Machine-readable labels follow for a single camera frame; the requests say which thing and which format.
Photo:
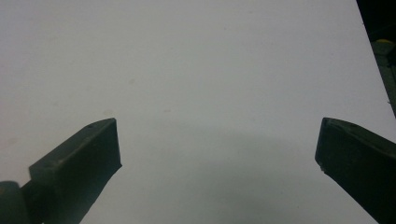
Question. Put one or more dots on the dark object with yellow top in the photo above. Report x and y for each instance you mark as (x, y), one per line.
(386, 59)

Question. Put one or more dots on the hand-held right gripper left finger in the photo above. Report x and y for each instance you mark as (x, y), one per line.
(77, 161)

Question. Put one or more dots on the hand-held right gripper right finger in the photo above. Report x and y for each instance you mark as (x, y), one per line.
(358, 158)

